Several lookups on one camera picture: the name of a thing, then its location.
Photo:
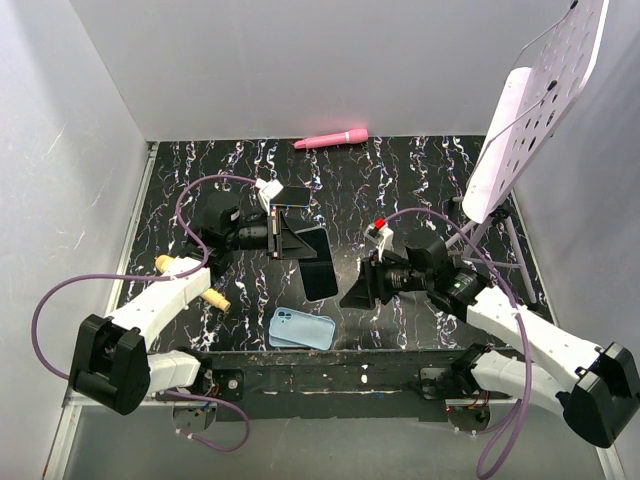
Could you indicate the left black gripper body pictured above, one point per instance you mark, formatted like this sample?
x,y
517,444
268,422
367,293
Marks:
x,y
250,235

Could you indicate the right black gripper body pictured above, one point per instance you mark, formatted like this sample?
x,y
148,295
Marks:
x,y
400,277

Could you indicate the black phone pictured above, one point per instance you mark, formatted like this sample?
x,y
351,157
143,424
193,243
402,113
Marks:
x,y
319,280

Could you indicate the light blue phone case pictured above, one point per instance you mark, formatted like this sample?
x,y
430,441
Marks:
x,y
281,343

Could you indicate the blue cased phone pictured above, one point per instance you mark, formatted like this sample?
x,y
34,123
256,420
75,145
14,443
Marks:
x,y
317,239

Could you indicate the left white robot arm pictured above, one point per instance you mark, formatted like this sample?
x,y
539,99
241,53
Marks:
x,y
112,364

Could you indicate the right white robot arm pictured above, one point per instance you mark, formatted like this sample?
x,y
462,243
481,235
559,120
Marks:
x,y
594,389

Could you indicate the beige wooden toy piece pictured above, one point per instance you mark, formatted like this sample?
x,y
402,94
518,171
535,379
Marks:
x,y
211,296

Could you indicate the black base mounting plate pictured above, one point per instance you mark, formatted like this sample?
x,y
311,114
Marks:
x,y
342,384

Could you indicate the pink microphone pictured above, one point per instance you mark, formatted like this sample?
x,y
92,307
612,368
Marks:
x,y
350,137

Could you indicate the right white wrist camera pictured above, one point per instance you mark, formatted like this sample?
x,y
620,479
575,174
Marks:
x,y
381,235

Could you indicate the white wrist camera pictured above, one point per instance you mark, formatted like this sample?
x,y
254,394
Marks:
x,y
381,235
267,191

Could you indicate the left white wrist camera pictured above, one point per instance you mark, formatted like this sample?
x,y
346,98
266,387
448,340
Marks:
x,y
267,191

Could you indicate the aluminium frame rail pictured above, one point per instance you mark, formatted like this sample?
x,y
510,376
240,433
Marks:
x,y
72,404

